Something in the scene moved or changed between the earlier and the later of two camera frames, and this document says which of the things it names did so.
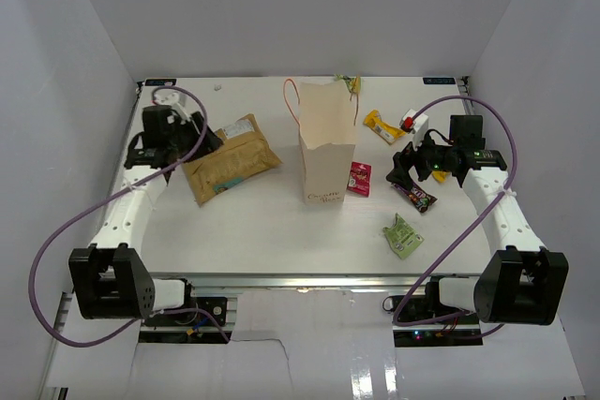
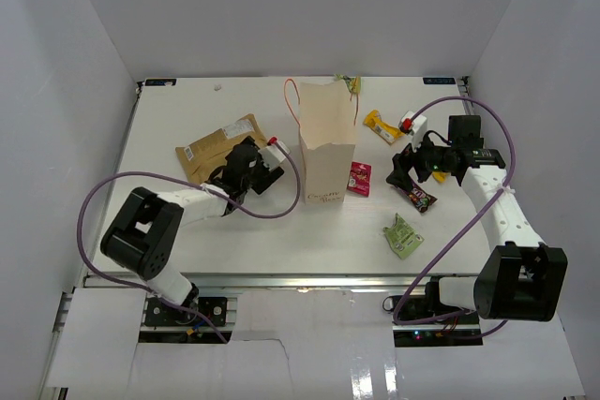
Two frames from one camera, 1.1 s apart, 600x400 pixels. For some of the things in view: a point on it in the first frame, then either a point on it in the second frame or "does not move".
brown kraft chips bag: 244,155 does not move
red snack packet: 359,178 does not move
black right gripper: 400,174 does not move
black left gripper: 209,144 -> 266,176
